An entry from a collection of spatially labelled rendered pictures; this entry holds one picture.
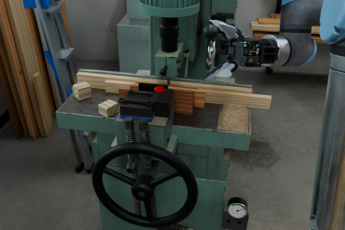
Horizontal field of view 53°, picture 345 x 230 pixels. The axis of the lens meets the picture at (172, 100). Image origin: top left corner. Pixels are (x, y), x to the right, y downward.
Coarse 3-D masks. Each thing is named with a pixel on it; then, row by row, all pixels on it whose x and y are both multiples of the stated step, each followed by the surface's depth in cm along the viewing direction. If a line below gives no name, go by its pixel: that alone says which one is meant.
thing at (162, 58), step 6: (180, 42) 116; (180, 48) 111; (156, 54) 107; (162, 54) 107; (168, 54) 107; (174, 54) 107; (180, 54) 110; (156, 60) 107; (162, 60) 106; (168, 60) 106; (174, 60) 105; (180, 60) 112; (156, 66) 108; (162, 66) 107; (168, 66) 107; (174, 66) 106; (180, 66) 113; (156, 72) 109; (168, 72) 108; (174, 72) 107
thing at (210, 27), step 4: (212, 16) 115; (216, 16) 115; (220, 16) 115; (224, 16) 115; (220, 20) 114; (224, 20) 114; (212, 24) 80; (204, 28) 80; (208, 28) 79; (212, 28) 79; (216, 28) 80; (204, 32) 80; (208, 32) 79; (212, 32) 79; (216, 32) 80; (220, 32) 116; (208, 36) 80; (212, 36) 80; (216, 36) 81
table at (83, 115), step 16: (96, 96) 118; (112, 96) 118; (64, 112) 109; (80, 112) 109; (96, 112) 109; (208, 112) 110; (80, 128) 110; (96, 128) 109; (112, 128) 108; (176, 128) 103; (192, 128) 102; (208, 128) 102; (112, 144) 100; (176, 144) 103; (208, 144) 104; (224, 144) 103; (240, 144) 102; (160, 160) 98
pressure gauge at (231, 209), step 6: (234, 198) 107; (240, 198) 107; (228, 204) 107; (234, 204) 106; (240, 204) 105; (246, 204) 107; (228, 210) 107; (234, 210) 107; (240, 210) 106; (246, 210) 106; (234, 216) 108; (240, 216) 108
